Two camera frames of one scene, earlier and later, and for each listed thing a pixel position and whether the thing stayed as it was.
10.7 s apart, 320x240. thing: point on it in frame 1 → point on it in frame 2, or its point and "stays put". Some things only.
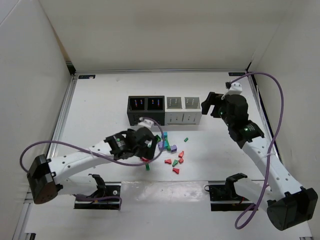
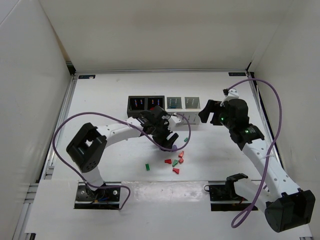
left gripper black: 149,152 → 164,135
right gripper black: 213,107 → 215,113
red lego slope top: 181,154 stays put
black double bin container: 152,107 stays put
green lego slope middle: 174,162 stays put
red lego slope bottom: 176,170 stays put
